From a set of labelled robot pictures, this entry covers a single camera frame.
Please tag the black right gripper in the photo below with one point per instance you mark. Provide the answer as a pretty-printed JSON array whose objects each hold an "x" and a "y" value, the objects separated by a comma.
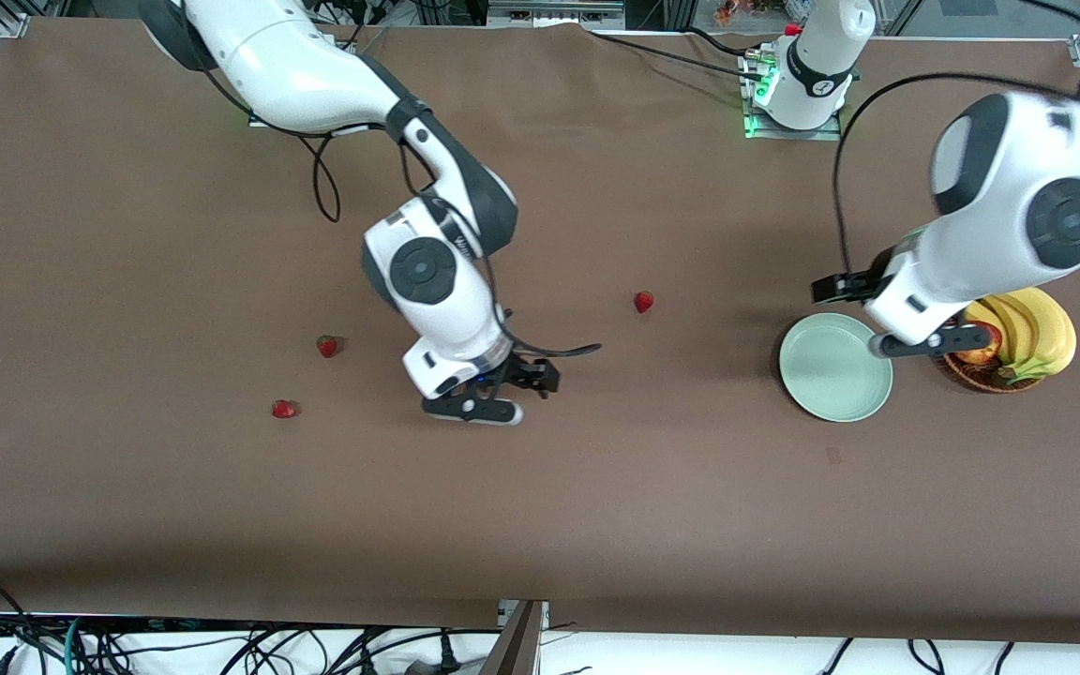
[{"x": 518, "y": 367}]

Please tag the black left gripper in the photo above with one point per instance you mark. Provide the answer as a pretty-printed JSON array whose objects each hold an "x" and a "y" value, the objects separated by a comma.
[{"x": 880, "y": 265}]

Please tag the red strawberry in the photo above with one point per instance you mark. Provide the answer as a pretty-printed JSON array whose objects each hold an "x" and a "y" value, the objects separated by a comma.
[
  {"x": 643, "y": 302},
  {"x": 326, "y": 346},
  {"x": 284, "y": 409}
]

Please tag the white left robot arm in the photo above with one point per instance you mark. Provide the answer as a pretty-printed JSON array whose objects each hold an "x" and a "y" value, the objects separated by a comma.
[{"x": 999, "y": 244}]

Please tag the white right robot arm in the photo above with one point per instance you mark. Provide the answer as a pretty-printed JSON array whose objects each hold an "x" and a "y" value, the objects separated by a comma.
[{"x": 296, "y": 75}]

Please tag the pale green round plate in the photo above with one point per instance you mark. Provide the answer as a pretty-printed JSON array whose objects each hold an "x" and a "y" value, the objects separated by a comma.
[{"x": 831, "y": 375}]

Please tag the brown table cover mat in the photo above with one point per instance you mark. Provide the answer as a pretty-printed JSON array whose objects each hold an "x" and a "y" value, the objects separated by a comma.
[{"x": 540, "y": 525}]

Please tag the red apple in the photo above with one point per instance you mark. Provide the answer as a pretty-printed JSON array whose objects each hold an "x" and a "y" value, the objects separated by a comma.
[{"x": 982, "y": 354}]

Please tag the brown wicker basket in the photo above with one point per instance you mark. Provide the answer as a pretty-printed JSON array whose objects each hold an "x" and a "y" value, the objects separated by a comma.
[{"x": 971, "y": 382}]

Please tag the yellow banana bunch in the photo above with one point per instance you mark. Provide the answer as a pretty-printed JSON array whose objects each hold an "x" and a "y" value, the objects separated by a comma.
[{"x": 1051, "y": 328}]

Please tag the colourful toy pile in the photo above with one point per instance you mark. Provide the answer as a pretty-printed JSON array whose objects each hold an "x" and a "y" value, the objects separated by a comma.
[{"x": 732, "y": 9}]

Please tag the silver power strip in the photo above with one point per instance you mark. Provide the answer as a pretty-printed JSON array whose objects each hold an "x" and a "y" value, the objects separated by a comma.
[{"x": 554, "y": 14}]

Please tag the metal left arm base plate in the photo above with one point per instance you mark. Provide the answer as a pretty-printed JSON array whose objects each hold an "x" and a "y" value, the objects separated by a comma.
[{"x": 821, "y": 134}]

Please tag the grey frame beam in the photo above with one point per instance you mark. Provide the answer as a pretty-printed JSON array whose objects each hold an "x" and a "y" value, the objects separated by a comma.
[{"x": 517, "y": 647}]

